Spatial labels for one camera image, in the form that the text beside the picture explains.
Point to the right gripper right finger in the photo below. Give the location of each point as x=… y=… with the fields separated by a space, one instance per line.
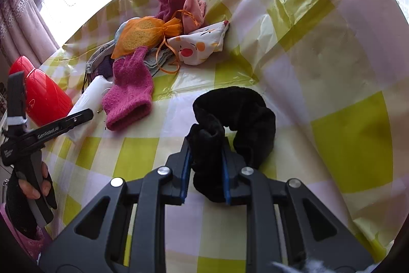
x=288 y=227

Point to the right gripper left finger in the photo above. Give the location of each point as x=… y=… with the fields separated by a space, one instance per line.
x=122 y=228

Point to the black scrunchie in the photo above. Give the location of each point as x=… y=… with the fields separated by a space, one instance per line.
x=244 y=112

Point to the pink fleece cloth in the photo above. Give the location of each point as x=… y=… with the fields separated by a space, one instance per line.
x=197 y=9

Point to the left hand black glove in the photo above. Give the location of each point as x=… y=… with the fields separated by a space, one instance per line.
x=28 y=192

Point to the red thermos flask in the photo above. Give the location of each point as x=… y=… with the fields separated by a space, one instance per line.
x=46 y=102

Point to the pink quilted pajamas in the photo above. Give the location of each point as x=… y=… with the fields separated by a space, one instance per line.
x=32 y=247

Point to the magenta fuzzy glove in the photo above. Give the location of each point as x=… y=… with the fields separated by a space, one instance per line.
x=130 y=98

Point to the light blue cloth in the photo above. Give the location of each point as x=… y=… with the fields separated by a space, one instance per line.
x=119 y=31

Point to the orange mesh sponge bag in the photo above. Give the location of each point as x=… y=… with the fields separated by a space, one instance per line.
x=151 y=32

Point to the white dotted cloth pouch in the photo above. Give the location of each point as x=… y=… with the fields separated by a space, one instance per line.
x=196 y=47

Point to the yellow checkered plastic tablecloth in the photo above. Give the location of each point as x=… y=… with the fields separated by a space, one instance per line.
x=335 y=73

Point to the dark red cloth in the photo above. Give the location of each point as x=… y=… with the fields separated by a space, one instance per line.
x=168 y=8

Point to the grey drawstring pouch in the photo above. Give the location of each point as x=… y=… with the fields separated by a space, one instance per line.
x=101 y=62

